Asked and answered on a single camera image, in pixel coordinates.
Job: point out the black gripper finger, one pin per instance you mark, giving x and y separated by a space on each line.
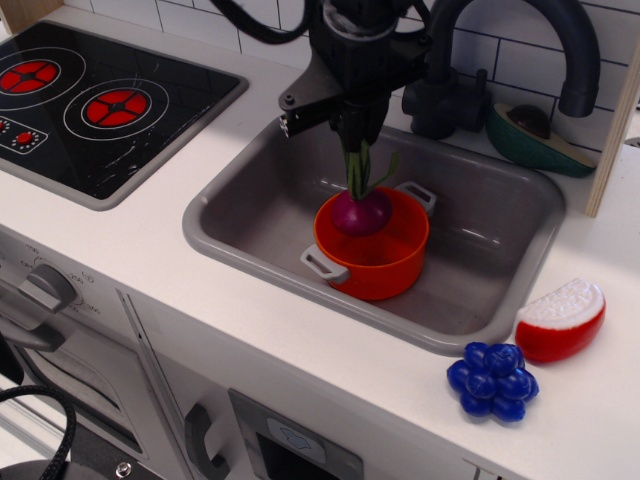
347 120
375 112

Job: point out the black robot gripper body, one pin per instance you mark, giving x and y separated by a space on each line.
358 48

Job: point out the purple toy beet green leaves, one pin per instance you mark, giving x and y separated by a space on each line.
362 209

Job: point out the grey plastic sink basin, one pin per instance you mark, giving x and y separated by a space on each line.
492 225

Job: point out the dark grey toy faucet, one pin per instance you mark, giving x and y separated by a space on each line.
439 105

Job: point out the toy avocado half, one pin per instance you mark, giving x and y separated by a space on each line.
523 135

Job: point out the light wooden side panel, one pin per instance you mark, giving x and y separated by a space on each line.
620 124

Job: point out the black toy stovetop red burners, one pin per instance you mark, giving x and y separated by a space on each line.
90 119

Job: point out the red white toy fruit wedge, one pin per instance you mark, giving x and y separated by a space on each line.
562 323

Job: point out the blue toy grape bunch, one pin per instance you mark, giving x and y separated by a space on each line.
493 380

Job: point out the grey dishwasher control panel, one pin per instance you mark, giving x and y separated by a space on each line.
279 448

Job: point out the grey oven knob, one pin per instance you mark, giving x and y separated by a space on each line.
48 288

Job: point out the orange toy pot grey handles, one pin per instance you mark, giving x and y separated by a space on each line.
377 266

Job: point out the dark grey cabinet door handle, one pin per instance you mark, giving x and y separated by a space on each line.
196 425

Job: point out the grey oven door handle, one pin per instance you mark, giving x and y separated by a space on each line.
45 337

